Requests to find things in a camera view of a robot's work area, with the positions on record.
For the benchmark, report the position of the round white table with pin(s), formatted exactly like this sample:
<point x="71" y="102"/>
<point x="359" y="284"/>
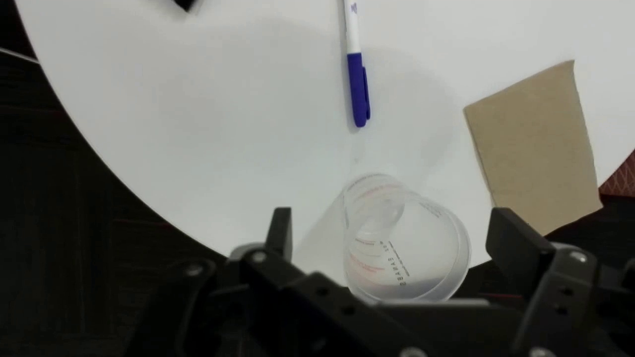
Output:
<point x="220" y="114"/>

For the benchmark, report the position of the brown cardboard piece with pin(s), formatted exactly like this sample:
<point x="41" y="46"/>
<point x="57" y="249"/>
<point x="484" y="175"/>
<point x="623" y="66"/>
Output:
<point x="533" y="149"/>

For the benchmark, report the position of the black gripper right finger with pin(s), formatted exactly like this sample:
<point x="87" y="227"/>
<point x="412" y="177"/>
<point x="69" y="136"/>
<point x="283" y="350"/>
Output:
<point x="517" y="253"/>

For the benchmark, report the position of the clear plastic measuring cup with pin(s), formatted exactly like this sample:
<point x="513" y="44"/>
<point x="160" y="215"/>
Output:
<point x="398" y="245"/>

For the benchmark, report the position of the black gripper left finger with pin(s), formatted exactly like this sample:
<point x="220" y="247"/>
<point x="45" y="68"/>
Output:
<point x="277" y="239"/>

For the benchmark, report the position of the blue and white marker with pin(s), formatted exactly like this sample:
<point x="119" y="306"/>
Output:
<point x="355" y="68"/>

